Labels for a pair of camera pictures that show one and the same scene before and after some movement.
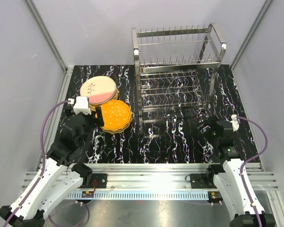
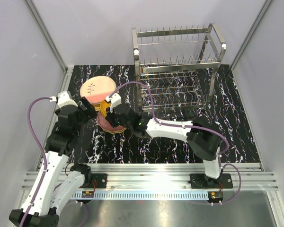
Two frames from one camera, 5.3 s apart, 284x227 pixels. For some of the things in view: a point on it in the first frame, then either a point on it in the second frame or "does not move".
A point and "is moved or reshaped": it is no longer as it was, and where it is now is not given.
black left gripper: [98, 120] -> [90, 109]
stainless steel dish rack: [176, 67] does not move
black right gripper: [211, 121] -> [110, 117]
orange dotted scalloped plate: [116, 114] is moved or reshaped
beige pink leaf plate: [98, 89] does not move
